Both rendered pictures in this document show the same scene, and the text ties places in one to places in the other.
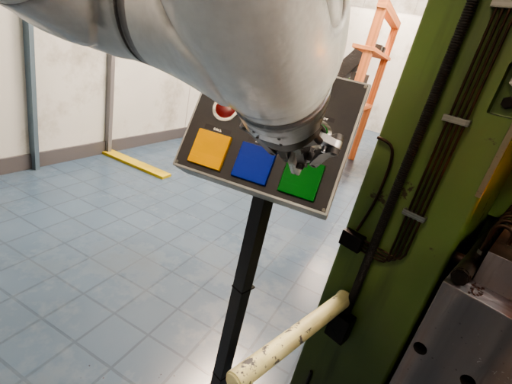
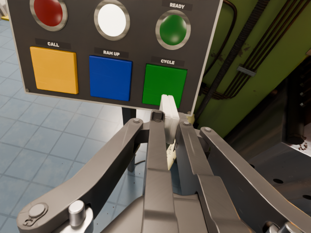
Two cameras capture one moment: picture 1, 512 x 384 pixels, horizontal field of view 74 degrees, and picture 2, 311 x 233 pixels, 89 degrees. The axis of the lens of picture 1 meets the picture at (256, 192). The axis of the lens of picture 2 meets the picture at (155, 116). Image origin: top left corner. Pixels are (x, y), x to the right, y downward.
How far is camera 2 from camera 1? 0.42 m
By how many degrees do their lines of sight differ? 35
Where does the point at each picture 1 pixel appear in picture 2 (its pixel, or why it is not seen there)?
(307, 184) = (171, 93)
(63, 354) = (45, 162)
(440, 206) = (270, 62)
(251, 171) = (110, 90)
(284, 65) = not seen: outside the picture
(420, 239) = (247, 85)
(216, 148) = (63, 70)
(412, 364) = not seen: hidden behind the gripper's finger
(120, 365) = (78, 157)
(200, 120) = (26, 34)
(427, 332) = (257, 161)
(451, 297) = (283, 150)
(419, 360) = not seen: hidden behind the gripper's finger
